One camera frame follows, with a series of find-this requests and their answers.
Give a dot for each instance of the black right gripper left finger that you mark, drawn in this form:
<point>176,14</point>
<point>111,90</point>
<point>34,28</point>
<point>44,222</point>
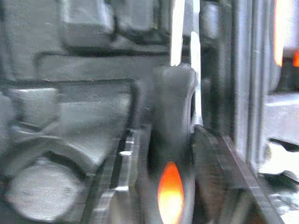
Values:
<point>116,177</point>

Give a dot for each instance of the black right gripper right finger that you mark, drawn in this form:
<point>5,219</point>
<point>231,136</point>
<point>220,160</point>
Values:
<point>217,177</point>

